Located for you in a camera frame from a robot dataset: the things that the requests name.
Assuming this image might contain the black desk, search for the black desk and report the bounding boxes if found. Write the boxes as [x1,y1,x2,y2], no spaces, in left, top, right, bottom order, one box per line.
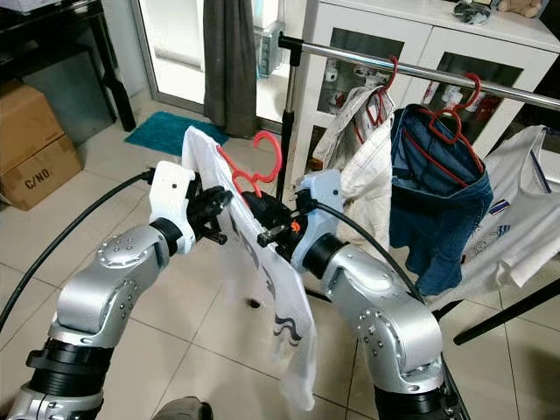
[0,0,137,132]

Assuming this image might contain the large brown cardboard box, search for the large brown cardboard box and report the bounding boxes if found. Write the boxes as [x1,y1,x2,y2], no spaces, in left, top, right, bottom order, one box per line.
[0,80,67,174]

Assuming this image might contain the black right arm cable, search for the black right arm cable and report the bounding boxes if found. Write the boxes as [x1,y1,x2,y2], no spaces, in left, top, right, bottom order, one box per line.
[315,199,430,303]

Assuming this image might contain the silver clothes rack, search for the silver clothes rack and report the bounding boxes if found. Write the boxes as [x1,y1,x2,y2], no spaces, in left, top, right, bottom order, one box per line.
[276,32,560,345]

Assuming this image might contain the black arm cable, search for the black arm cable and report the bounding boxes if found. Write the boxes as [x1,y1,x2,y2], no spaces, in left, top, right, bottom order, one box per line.
[315,199,430,303]
[0,171,154,332]

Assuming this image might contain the white glass door cabinet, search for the white glass door cabinet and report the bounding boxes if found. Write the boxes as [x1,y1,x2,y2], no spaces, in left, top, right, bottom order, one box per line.
[284,0,560,167]

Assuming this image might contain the teal floor mat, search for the teal floor mat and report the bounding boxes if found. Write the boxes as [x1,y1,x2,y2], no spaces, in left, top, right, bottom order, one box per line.
[124,111,202,158]

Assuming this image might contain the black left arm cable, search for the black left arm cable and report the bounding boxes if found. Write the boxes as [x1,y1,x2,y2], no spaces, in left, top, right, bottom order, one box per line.
[0,171,154,332]

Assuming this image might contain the brown plush toy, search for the brown plush toy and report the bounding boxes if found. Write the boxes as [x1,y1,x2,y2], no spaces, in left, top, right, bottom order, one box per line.
[507,0,545,18]

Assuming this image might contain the white T-shirt with black print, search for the white T-shirt with black print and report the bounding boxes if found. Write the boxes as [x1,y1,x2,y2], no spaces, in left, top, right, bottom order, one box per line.
[182,125,319,412]

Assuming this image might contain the grey robot foot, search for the grey robot foot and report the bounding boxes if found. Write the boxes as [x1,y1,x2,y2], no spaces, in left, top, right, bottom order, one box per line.
[153,396,211,420]

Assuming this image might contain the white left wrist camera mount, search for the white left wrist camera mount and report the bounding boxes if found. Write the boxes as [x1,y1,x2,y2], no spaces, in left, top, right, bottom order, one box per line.
[149,160,200,233]

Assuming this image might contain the white grey patterned garment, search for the white grey patterned garment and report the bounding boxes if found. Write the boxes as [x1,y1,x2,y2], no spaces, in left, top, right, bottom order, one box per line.
[313,83,396,248]

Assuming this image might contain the blue denim jeans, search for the blue denim jeans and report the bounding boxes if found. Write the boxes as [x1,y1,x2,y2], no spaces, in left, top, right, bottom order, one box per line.
[389,105,495,297]

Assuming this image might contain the dark object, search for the dark object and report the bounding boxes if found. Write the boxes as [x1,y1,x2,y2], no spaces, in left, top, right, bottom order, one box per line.
[455,0,504,25]

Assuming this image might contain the white box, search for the white box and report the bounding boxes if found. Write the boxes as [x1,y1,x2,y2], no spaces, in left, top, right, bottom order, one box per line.
[0,0,67,12]

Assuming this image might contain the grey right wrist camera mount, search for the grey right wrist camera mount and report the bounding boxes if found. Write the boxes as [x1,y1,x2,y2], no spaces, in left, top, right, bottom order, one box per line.
[290,169,344,270]

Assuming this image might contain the small brown cardboard box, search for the small brown cardboard box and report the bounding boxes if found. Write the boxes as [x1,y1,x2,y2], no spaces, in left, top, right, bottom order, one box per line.
[2,131,84,211]

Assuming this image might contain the red wire hanger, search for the red wire hanger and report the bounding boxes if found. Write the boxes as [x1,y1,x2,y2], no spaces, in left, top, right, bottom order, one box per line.
[367,55,400,128]
[216,131,283,199]
[411,73,487,176]

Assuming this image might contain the grey panel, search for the grey panel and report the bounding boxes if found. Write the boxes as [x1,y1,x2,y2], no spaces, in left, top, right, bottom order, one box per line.
[24,57,115,145]

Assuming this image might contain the grey curtain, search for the grey curtain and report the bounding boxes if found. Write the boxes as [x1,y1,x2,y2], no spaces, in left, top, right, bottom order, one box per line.
[203,0,259,139]

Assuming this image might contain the white T-shirt with small logo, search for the white T-shirt with small logo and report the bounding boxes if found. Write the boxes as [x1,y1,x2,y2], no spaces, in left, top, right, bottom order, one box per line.
[429,124,560,309]

